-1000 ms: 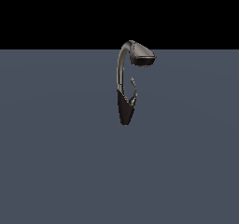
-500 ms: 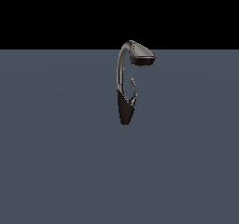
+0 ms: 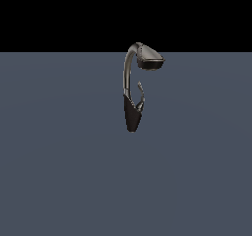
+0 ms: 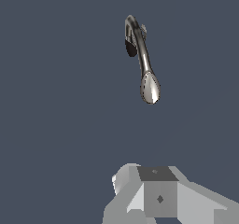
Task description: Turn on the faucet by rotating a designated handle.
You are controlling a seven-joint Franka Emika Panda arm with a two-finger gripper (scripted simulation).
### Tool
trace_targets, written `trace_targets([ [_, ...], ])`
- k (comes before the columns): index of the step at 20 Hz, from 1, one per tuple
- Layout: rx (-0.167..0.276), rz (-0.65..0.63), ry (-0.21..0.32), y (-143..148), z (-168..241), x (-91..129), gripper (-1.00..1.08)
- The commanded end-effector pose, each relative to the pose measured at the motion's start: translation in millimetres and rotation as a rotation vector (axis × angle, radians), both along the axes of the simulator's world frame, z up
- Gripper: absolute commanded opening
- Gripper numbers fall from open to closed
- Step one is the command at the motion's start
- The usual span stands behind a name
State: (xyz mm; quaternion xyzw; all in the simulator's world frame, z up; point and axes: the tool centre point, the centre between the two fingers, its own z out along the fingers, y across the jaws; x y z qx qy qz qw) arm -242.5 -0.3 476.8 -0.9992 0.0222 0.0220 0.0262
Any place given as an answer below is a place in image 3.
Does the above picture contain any grey metal faucet body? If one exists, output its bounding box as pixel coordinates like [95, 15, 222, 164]
[122, 41, 166, 134]

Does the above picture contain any thin curved faucet handle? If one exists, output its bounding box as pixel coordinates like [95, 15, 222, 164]
[135, 81, 146, 113]

